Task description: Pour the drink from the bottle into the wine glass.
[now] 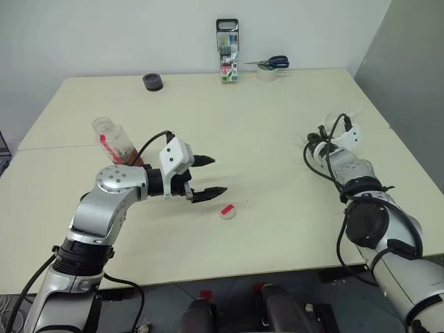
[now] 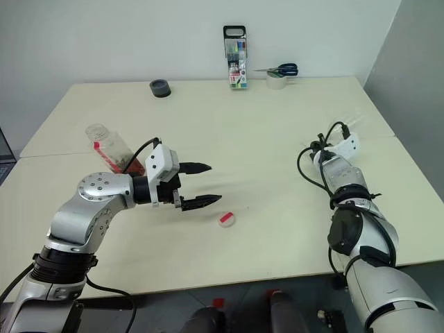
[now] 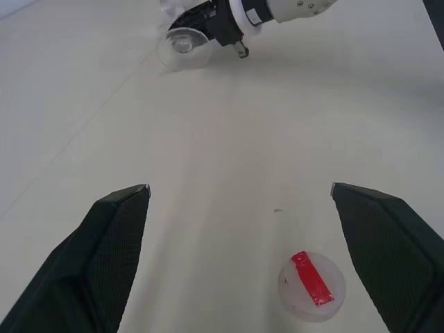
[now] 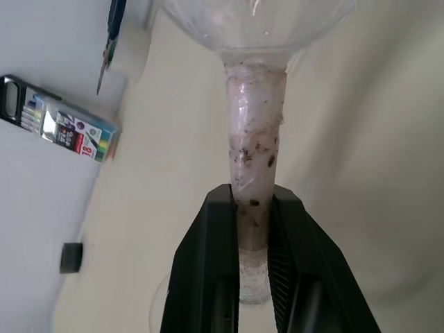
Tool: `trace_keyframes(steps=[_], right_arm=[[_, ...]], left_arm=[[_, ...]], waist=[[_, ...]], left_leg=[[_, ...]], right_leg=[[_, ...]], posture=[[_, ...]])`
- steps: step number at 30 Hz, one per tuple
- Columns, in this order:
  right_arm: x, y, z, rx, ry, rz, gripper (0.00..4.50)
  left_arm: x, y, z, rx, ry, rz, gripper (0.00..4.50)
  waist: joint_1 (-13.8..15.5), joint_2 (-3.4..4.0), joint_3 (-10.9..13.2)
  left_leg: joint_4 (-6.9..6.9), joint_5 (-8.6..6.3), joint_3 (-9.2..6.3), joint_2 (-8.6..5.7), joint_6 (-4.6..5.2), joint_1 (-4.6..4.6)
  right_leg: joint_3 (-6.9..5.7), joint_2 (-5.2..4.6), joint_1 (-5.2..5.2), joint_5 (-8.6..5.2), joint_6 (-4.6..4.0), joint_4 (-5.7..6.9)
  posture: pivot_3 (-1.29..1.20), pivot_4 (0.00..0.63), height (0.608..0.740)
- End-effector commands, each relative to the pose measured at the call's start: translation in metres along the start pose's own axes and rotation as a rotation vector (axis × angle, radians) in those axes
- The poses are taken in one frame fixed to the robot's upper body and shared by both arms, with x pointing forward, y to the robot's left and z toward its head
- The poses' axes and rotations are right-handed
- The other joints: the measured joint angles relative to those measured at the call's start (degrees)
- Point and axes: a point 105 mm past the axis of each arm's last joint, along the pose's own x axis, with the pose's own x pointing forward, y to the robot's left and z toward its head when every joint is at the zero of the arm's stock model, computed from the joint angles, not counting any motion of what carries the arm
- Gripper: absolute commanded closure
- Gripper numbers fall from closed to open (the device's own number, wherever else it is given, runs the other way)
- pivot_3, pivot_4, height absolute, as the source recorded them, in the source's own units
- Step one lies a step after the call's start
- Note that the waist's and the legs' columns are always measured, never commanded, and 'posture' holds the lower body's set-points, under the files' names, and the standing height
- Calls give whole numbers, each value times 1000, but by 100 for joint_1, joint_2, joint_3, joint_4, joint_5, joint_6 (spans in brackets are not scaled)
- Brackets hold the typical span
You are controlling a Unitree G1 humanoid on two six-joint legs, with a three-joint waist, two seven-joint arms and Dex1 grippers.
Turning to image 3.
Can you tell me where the dark robot torso part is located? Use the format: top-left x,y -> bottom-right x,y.
422,0 -> 444,51

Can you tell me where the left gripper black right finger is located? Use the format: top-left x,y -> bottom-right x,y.
331,182 -> 444,333

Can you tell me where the clear bottle with red cap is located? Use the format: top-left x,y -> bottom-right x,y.
277,250 -> 348,324

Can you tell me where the clear plastic measuring scoop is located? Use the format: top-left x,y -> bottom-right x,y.
155,0 -> 213,73

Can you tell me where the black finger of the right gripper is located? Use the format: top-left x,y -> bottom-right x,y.
189,0 -> 218,14
169,10 -> 213,33

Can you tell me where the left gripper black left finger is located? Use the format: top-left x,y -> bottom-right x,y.
0,183 -> 152,333

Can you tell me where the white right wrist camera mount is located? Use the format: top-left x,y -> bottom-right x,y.
227,0 -> 266,37

